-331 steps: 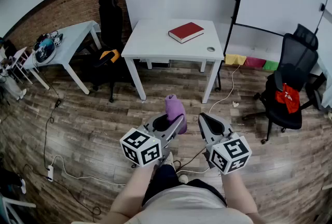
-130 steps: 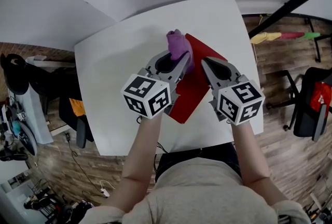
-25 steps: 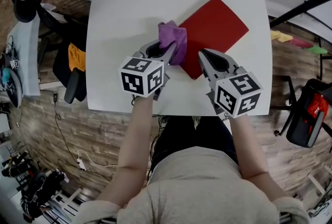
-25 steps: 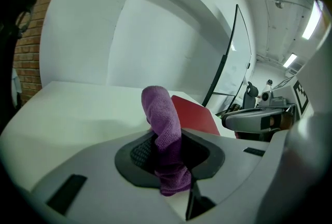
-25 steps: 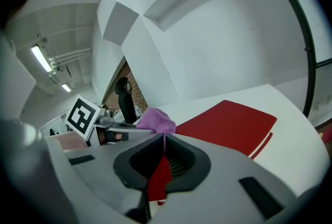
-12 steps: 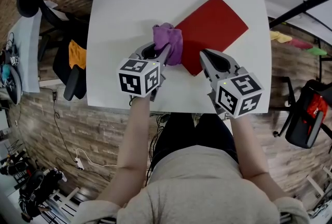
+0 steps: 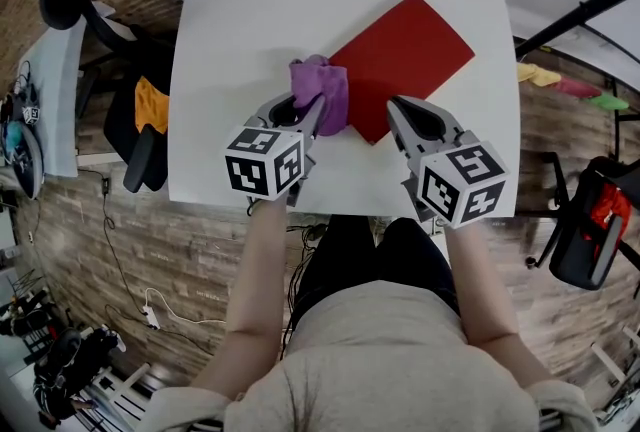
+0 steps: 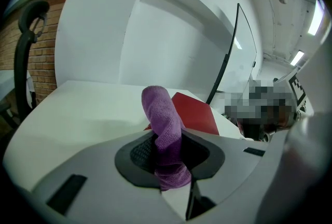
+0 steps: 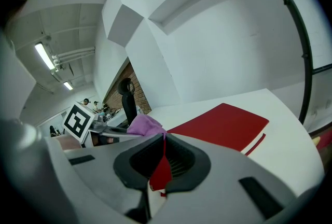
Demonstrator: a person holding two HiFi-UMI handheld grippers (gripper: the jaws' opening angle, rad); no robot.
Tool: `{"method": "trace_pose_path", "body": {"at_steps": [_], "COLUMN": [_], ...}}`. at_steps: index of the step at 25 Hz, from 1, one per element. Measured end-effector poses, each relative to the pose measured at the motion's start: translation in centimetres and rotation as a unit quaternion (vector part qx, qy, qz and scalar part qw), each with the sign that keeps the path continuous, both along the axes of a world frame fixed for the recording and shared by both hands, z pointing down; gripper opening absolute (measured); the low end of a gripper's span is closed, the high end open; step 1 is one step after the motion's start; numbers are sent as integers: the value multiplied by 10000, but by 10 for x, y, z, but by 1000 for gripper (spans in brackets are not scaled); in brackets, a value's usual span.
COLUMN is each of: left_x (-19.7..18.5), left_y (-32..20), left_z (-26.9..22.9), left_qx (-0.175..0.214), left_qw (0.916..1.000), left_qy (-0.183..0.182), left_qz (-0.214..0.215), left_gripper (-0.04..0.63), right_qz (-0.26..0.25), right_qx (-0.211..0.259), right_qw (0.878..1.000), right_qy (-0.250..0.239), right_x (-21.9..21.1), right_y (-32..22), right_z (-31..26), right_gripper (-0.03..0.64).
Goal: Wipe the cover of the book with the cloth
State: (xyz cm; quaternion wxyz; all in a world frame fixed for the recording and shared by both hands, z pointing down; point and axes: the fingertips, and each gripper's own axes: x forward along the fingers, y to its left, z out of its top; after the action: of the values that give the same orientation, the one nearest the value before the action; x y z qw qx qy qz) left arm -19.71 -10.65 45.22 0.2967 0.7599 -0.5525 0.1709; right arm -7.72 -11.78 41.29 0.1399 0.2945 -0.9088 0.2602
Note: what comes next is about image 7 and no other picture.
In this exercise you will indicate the purple cloth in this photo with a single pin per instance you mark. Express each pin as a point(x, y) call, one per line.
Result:
point(325, 85)

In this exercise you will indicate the red cloth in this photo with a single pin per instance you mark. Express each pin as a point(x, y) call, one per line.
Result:
point(610, 207)

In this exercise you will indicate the magenta cloth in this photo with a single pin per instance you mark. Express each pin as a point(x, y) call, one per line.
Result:
point(577, 89)

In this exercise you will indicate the round dark tray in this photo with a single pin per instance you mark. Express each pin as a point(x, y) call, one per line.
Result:
point(25, 165)

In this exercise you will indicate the black mesh office chair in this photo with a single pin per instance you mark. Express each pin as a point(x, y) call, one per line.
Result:
point(575, 260)

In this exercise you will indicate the green cloth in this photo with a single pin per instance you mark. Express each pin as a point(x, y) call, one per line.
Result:
point(610, 102)

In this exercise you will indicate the red book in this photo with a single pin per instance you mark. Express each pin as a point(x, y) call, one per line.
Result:
point(405, 55)

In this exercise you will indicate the person's beige shirt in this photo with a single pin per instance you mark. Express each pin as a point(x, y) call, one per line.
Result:
point(375, 360)

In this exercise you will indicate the yellow cloth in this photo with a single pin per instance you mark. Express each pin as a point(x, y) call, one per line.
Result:
point(537, 74)

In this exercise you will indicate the person's right forearm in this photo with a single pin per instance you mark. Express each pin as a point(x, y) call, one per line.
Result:
point(480, 285)

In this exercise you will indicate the spare hand-held device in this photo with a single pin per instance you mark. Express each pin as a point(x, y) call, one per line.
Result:
point(31, 115)

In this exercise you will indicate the orange cloth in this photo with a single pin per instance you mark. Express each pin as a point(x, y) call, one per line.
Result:
point(152, 105)

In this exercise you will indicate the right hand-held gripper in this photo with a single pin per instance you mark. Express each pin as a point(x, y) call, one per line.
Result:
point(460, 190)

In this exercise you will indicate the light blue table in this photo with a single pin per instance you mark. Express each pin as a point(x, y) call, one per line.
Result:
point(55, 95)

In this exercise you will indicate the white power strip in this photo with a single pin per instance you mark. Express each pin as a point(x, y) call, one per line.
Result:
point(151, 317)

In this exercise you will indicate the person's black trousers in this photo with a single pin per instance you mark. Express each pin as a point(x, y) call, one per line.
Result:
point(340, 260)

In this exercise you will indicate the person's left forearm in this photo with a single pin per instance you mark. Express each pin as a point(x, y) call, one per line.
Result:
point(260, 270)

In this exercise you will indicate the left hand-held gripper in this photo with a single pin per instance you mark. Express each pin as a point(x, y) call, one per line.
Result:
point(260, 170)

